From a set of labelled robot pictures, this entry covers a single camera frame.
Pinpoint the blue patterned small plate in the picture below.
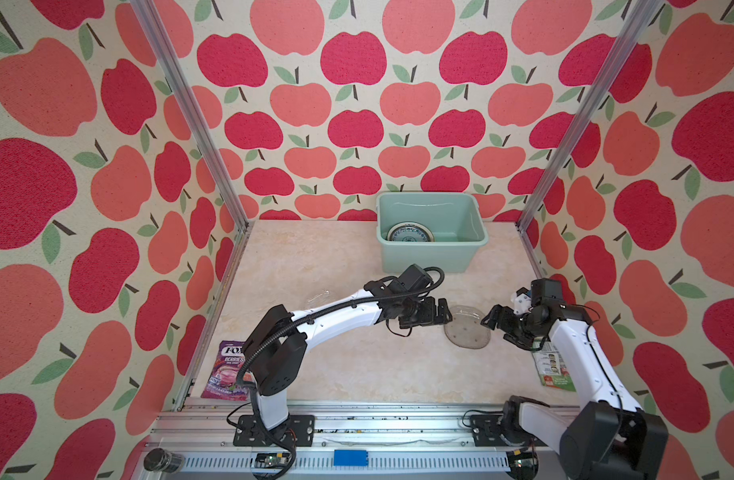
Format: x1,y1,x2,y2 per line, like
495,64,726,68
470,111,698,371
386,222,435,243

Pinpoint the green plastic bin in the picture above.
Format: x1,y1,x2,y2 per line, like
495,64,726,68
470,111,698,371
376,192,489,274

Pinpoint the right aluminium frame post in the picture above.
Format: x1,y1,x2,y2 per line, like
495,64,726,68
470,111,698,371
515,0,650,232

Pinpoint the green snack bag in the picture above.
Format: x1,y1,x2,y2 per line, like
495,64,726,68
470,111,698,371
532,341,576,392

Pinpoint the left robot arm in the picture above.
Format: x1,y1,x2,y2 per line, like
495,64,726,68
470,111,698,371
236,264,452,431

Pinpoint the grey glass plate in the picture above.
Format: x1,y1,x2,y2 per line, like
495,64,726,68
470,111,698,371
444,305,491,350

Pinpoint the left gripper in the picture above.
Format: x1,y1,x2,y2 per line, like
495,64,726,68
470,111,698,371
399,296,454,329

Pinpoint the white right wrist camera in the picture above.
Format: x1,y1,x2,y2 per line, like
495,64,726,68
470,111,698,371
510,288,532,316

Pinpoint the aluminium frame post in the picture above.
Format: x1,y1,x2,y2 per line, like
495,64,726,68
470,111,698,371
128,0,250,232
515,0,650,232

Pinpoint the purple candy bag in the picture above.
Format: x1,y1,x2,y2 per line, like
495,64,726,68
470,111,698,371
201,340,248,402

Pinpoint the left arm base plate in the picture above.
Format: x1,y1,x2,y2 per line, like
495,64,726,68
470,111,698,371
233,413,316,448

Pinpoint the clear glass plate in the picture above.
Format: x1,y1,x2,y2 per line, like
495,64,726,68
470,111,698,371
307,290,331,305

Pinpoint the black cylinder lens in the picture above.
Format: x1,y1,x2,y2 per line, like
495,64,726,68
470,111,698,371
143,448,185,474

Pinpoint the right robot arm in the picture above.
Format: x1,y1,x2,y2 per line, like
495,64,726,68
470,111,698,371
481,278,669,479

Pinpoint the black corrugated cable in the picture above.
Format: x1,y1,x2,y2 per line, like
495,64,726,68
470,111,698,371
225,265,446,480

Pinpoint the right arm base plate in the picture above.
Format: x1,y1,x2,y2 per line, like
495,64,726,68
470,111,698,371
462,411,546,448

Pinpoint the left aluminium frame post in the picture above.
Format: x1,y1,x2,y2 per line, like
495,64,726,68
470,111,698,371
128,0,250,232

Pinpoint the blue block on rail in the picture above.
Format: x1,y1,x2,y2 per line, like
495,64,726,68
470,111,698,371
333,449,369,468

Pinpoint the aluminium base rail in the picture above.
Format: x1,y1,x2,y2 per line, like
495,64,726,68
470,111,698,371
125,400,566,479

